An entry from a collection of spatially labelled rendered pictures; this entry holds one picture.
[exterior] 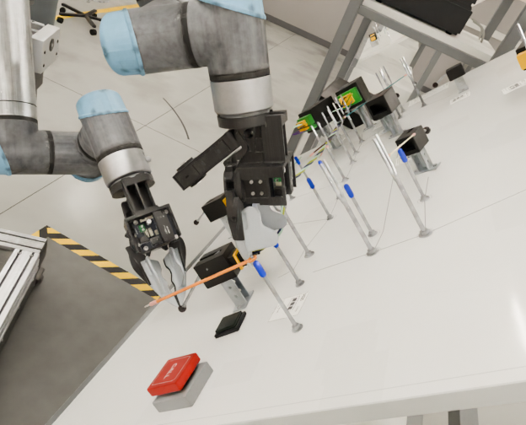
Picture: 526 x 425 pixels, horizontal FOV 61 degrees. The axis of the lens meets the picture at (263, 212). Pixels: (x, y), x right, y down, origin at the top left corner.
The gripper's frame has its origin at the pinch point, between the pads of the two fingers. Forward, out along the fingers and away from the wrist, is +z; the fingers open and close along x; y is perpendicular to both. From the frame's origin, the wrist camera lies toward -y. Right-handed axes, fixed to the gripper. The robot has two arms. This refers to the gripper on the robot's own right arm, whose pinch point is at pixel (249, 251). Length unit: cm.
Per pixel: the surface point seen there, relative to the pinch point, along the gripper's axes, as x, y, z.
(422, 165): 23.8, 25.3, -4.6
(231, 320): -6.6, -1.6, 7.4
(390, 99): 55, 20, -11
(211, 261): -2.3, -5.1, 0.5
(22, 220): 105, -150, 42
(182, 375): -19.3, -3.1, 5.6
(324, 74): 98, -1, -13
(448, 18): 102, 37, -26
